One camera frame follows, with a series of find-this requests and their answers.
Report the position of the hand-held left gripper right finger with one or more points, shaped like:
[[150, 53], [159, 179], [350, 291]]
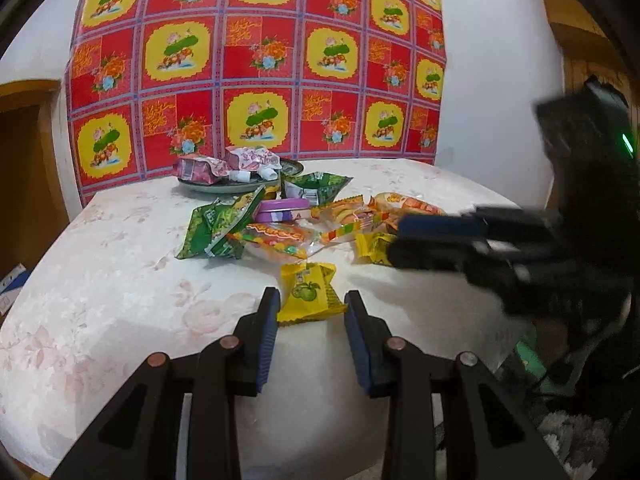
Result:
[[357, 347]]

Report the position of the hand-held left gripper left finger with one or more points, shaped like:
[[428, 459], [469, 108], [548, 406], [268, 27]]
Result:
[[267, 345]]

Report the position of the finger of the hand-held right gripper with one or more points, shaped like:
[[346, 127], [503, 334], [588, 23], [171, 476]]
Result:
[[440, 225], [430, 255]]

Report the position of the orange and yellow snack packet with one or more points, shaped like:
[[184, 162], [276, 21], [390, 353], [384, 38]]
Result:
[[350, 220]]

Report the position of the green snack packet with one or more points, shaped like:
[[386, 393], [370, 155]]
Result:
[[232, 220], [315, 187], [192, 235]]

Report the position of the dark green plate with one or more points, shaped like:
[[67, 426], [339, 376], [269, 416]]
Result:
[[220, 188]]

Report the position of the wooden door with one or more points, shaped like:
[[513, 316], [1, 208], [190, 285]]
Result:
[[580, 60]]

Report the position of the green plastic object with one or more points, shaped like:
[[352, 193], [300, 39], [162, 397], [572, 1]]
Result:
[[532, 365]]

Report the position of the white small packet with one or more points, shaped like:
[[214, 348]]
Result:
[[242, 176]]

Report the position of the blue and white box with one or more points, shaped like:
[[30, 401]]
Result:
[[12, 287]]

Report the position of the brown wooden furniture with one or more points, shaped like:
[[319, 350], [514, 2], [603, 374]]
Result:
[[25, 185]]

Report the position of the red floral printed wall cloth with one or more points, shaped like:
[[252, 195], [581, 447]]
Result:
[[320, 125]]

